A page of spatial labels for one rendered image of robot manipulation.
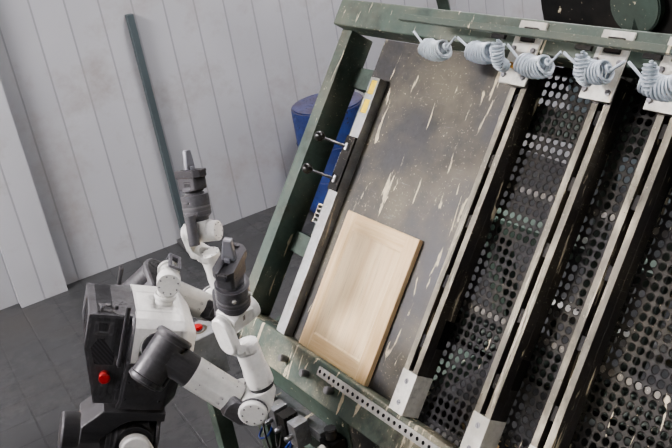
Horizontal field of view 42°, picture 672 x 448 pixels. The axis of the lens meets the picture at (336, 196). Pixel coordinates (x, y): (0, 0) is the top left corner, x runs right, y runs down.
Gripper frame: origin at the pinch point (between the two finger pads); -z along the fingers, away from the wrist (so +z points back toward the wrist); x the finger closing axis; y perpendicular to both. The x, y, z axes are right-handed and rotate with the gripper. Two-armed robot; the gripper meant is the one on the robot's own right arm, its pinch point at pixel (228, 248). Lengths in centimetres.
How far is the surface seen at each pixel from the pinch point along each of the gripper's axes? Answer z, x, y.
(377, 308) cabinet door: 59, 50, 27
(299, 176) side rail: 52, 102, -15
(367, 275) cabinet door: 56, 60, 21
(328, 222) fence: 55, 82, 2
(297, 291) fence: 74, 66, -5
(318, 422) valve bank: 93, 28, 13
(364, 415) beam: 76, 21, 30
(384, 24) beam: -3, 122, 11
